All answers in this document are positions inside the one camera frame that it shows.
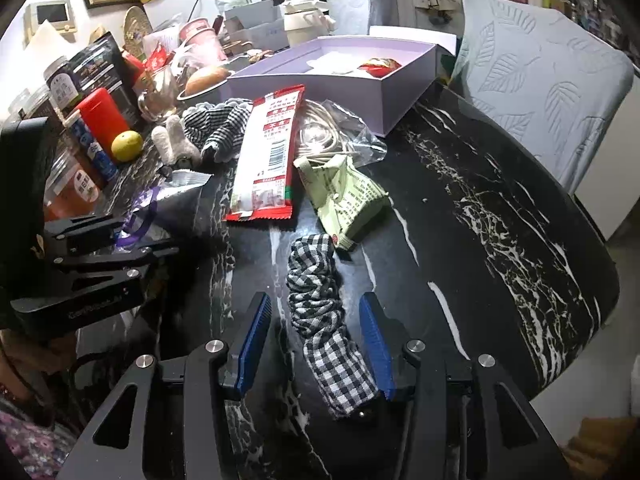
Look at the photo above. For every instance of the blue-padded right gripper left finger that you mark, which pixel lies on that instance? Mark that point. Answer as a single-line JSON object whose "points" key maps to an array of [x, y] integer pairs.
{"points": [[168, 418]]}

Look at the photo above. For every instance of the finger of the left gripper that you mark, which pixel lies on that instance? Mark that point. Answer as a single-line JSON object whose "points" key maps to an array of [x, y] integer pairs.
{"points": [[148, 260], [80, 235]]}

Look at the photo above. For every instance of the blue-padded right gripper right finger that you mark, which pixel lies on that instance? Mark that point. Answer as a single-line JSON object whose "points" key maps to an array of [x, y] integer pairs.
{"points": [[467, 419]]}

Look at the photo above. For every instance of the purple silver snack pouch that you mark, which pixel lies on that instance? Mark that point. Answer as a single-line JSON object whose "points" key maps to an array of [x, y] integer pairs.
{"points": [[166, 211]]}

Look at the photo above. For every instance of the black white checkered scrunchie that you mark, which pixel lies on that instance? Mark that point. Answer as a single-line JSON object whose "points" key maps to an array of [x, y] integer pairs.
{"points": [[318, 316]]}

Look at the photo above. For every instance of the red white snack bag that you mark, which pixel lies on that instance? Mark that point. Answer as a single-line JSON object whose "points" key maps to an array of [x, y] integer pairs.
{"points": [[263, 177]]}

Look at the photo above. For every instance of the green tea packet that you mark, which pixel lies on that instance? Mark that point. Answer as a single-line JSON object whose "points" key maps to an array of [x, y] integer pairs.
{"points": [[344, 198]]}

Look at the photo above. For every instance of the red cartoon snack packet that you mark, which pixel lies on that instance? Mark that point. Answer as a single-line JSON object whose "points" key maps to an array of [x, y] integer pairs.
{"points": [[379, 67]]}

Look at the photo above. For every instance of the blue white tube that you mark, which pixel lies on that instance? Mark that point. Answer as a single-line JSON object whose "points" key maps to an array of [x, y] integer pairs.
{"points": [[83, 135]]}

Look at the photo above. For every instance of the yellow lemon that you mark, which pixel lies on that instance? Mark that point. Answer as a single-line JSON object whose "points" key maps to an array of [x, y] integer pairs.
{"points": [[127, 146]]}

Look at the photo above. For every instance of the red cylinder can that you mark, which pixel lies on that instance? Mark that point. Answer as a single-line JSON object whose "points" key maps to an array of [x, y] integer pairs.
{"points": [[102, 116]]}

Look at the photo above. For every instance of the white plush rabbit ears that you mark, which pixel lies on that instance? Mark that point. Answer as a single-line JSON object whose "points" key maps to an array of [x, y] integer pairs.
{"points": [[175, 149]]}

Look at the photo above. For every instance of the glass jar dark lid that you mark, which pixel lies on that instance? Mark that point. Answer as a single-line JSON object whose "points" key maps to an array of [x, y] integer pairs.
{"points": [[62, 85]]}

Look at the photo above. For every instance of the grey checkered fabric scrunchie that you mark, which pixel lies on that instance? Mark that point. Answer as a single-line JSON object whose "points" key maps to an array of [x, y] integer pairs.
{"points": [[217, 130]]}

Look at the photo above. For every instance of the black coffee bag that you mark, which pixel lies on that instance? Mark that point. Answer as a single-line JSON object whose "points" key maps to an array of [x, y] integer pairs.
{"points": [[101, 65]]}

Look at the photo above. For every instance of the bowl with brown egg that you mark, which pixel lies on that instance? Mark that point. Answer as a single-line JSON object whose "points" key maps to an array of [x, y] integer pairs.
{"points": [[204, 79]]}

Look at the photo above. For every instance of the woven round fan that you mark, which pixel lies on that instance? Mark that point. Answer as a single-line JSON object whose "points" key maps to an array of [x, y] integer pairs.
{"points": [[136, 27]]}

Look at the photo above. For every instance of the pink cup stack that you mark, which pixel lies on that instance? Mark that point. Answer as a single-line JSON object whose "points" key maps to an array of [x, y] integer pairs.
{"points": [[202, 40]]}

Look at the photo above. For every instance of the clear plastic bag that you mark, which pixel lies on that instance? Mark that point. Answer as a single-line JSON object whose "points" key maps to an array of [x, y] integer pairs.
{"points": [[327, 129]]}

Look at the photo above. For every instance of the grey storage box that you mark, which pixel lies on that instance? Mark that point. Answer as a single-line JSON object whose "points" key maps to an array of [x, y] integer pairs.
{"points": [[259, 23]]}

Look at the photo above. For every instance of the cream pig-shaped kettle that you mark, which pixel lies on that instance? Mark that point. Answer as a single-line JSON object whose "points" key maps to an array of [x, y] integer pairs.
{"points": [[306, 20]]}

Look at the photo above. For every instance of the lavender open gift box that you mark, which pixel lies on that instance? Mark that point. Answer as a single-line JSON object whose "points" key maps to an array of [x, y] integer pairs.
{"points": [[328, 69]]}

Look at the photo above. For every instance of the far light blue chair cover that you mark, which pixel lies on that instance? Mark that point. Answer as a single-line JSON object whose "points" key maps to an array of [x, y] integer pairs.
{"points": [[356, 17]]}

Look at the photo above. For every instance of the light blue chair cover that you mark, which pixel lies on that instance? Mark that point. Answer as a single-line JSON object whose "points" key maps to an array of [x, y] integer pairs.
{"points": [[545, 80], [356, 17]]}

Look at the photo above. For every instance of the near light blue chair cover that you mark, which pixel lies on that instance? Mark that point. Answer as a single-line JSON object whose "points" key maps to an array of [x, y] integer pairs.
{"points": [[545, 80]]}

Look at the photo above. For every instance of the wall intercom panel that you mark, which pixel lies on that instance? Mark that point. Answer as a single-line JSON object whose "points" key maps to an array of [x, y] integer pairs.
{"points": [[58, 13]]}

